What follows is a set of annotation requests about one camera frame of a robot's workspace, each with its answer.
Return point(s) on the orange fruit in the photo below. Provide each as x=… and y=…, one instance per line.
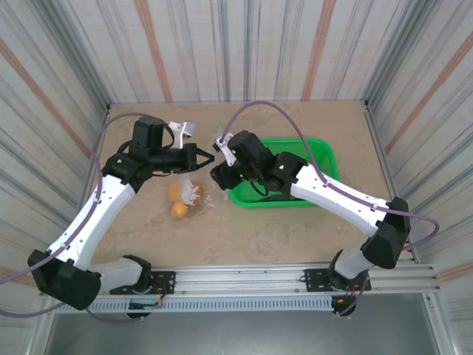
x=199, y=192
x=173, y=192
x=178, y=211

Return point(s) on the aluminium side frame bar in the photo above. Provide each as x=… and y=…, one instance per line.
x=384, y=162

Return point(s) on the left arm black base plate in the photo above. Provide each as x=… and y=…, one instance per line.
x=168, y=277

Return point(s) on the aluminium mounting rail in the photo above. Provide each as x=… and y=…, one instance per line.
x=240, y=281

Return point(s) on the clear zip-top plastic bag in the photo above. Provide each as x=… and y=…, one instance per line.
x=190, y=192

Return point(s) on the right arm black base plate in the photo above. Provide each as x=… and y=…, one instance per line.
x=314, y=275

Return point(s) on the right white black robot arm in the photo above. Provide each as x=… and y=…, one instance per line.
x=332, y=196

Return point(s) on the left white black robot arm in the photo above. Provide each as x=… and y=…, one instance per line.
x=96, y=218

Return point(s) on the green perforated plastic basket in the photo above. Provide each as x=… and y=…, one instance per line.
x=321, y=159

